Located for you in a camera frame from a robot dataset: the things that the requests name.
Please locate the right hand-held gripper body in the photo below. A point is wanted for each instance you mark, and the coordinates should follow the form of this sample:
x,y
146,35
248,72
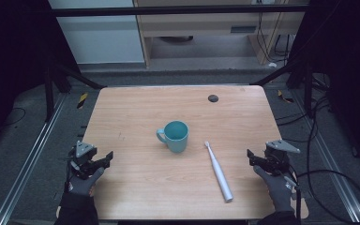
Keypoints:
x,y
276,156

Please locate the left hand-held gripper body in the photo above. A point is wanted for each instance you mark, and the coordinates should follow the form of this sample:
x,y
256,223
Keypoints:
x,y
84,154

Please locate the white electric toothbrush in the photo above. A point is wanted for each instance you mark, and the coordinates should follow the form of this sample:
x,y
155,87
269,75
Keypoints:
x,y
219,172

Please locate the teal cup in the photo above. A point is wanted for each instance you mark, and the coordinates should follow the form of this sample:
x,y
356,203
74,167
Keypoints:
x,y
175,137

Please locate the person's left hand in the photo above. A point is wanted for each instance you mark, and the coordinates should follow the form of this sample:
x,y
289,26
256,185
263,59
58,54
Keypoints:
x,y
82,185

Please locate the yellow black tape strip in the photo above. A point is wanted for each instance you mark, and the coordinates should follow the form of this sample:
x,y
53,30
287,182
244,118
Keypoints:
x,y
284,97
82,100

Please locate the dark round table grommet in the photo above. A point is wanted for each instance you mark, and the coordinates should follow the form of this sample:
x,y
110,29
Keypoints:
x,y
213,98

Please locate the black metal stand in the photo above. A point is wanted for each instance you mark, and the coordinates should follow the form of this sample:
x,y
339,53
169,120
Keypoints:
x,y
56,84
296,78

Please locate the white cabinet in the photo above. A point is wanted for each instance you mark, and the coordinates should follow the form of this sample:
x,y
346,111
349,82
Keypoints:
x,y
100,34

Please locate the light wooden desk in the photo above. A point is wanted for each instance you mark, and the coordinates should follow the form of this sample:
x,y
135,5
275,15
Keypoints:
x,y
200,25

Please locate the aluminium floor rail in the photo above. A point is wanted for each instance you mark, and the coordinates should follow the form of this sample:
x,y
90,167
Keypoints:
x,y
328,159
28,159

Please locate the black metal frame bar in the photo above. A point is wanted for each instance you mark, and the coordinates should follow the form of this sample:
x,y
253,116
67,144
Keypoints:
x,y
168,11

